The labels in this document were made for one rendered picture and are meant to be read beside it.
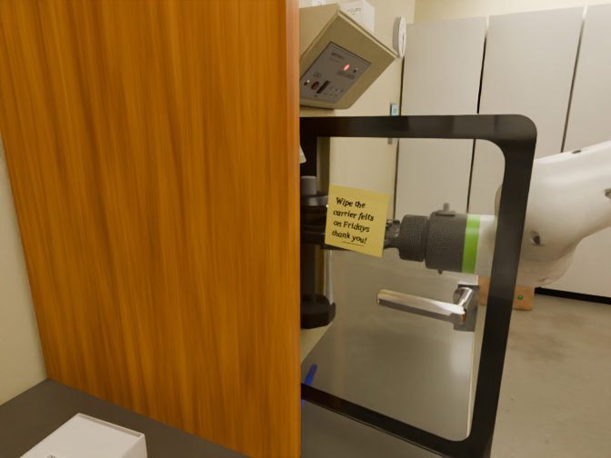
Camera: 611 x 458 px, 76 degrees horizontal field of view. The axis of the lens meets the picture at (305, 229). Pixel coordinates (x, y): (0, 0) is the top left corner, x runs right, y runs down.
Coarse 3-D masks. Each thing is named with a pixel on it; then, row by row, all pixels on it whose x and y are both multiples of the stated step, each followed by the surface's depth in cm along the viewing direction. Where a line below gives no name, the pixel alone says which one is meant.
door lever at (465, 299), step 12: (468, 288) 41; (384, 300) 41; (396, 300) 41; (408, 300) 40; (420, 300) 40; (432, 300) 40; (456, 300) 42; (468, 300) 41; (408, 312) 40; (420, 312) 39; (432, 312) 39; (444, 312) 38; (456, 312) 38
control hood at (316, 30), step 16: (304, 16) 45; (320, 16) 44; (336, 16) 44; (352, 16) 47; (304, 32) 45; (320, 32) 44; (336, 32) 47; (352, 32) 49; (368, 32) 54; (304, 48) 46; (320, 48) 47; (352, 48) 54; (368, 48) 58; (384, 48) 63; (304, 64) 47; (384, 64) 69; (368, 80) 70; (352, 96) 72
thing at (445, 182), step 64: (320, 128) 46; (384, 128) 42; (448, 128) 39; (512, 128) 36; (320, 192) 48; (384, 192) 44; (448, 192) 40; (512, 192) 37; (320, 256) 50; (384, 256) 46; (448, 256) 42; (512, 256) 38; (320, 320) 53; (384, 320) 48; (320, 384) 55; (384, 384) 50; (448, 384) 45; (448, 448) 47
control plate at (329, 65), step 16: (336, 48) 50; (320, 64) 50; (336, 64) 54; (352, 64) 58; (368, 64) 63; (304, 80) 51; (320, 80) 55; (336, 80) 59; (352, 80) 64; (304, 96) 55; (320, 96) 60; (336, 96) 65
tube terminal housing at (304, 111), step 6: (300, 0) 59; (306, 0) 61; (330, 0) 69; (336, 0) 72; (300, 6) 59; (306, 6) 61; (300, 108) 63; (306, 108) 65; (312, 108) 67; (318, 108) 70; (324, 108) 72; (300, 114) 63; (306, 114) 65; (312, 114) 67; (318, 114) 70; (324, 114) 72; (330, 114) 75
